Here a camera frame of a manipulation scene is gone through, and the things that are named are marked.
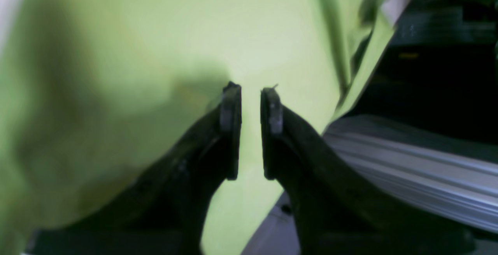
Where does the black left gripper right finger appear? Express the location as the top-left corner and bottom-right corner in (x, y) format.
(260, 88), (475, 255)

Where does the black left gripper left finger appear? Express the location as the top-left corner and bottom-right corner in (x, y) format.
(25, 82), (242, 255)

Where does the green t-shirt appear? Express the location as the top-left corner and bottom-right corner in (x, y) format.
(1, 0), (407, 255)

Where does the aluminium table frame rail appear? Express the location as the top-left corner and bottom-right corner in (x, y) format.
(323, 115), (498, 233)

